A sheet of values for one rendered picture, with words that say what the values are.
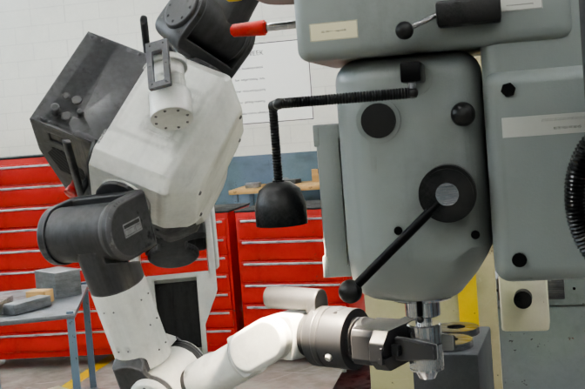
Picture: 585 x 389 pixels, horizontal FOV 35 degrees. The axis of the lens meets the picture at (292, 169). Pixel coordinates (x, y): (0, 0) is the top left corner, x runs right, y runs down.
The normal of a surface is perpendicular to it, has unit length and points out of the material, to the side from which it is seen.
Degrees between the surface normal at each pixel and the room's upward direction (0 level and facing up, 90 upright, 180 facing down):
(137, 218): 86
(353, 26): 90
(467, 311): 90
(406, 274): 118
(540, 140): 90
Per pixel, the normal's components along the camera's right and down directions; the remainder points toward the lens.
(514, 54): -0.21, 0.07
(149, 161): 0.07, -0.49
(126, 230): 0.87, -0.11
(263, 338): -0.57, 0.06
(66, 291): 0.66, -0.01
